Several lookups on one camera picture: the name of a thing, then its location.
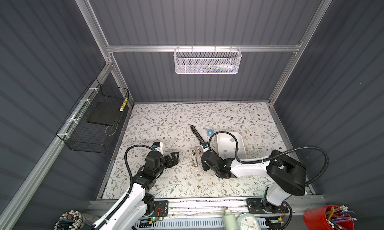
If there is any blue tape roll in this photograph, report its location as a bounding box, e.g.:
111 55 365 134
207 129 215 137

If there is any black wire basket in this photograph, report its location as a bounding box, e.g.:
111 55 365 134
57 80 130 154

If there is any pink staple box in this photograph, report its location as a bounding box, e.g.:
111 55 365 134
196 147 204 158

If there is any mint alarm clock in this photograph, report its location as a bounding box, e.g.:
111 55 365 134
237 214 261 230

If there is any green glue bottle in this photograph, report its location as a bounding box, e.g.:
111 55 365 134
222 207 239 230

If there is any jar of coloured pencils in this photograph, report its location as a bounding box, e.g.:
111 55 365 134
54 210 99 230

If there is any yellow marker pen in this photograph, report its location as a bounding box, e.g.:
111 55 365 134
119 97 129 112

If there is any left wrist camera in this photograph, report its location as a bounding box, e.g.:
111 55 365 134
152 142 164 155

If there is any white plastic tray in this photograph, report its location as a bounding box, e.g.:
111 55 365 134
217 132 248 160

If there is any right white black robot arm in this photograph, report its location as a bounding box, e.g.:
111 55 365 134
194 131 330 212

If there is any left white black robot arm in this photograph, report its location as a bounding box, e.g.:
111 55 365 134
92 142 180 230

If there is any black stapler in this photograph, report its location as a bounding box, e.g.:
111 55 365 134
190 125 207 149

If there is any red pencil cup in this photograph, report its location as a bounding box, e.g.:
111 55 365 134
304 205 357 230

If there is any beige staple box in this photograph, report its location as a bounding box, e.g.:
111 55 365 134
191 150 198 168

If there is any white wire mesh basket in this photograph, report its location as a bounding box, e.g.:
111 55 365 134
173 48 242 74

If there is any floral table mat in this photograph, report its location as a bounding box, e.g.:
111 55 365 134
102 102 286 200

